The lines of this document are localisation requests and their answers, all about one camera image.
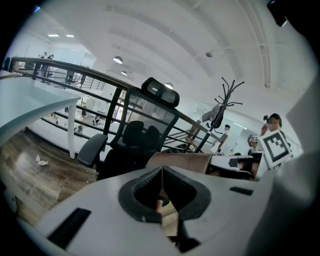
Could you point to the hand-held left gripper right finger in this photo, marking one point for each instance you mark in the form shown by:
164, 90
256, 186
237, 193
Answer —
225, 215

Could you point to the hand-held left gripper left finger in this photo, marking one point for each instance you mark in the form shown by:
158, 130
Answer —
105, 215

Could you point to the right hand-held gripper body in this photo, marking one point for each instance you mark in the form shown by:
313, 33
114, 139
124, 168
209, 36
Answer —
275, 147

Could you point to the brown bag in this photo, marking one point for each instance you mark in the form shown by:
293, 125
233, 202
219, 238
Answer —
182, 161

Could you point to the black mesh office chair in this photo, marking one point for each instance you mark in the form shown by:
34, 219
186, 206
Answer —
140, 140

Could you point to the black coat rack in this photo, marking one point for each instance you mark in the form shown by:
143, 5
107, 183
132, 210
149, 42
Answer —
224, 101

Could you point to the grey garment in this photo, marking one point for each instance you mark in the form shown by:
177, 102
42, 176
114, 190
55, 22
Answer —
210, 114

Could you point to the wooden stair handrail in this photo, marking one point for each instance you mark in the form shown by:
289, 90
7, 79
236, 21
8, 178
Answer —
192, 135

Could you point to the crumpled white paper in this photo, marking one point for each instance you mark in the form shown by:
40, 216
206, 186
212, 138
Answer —
41, 161

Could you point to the white ceiling pipe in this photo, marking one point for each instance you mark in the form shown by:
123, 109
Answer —
267, 50

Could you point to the black metal railing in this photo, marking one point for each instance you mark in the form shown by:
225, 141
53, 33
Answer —
111, 112

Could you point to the round pendant lamp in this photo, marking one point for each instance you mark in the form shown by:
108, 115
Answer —
117, 59
169, 85
124, 73

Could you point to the white desk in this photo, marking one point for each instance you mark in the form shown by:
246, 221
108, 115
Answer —
25, 100

